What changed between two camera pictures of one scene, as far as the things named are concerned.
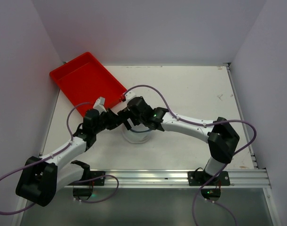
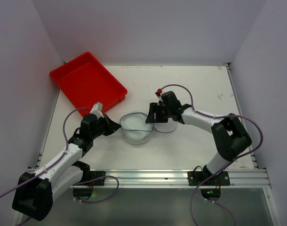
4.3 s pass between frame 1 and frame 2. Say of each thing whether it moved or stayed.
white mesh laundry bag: stayed
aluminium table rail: stayed
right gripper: moved
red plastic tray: stayed
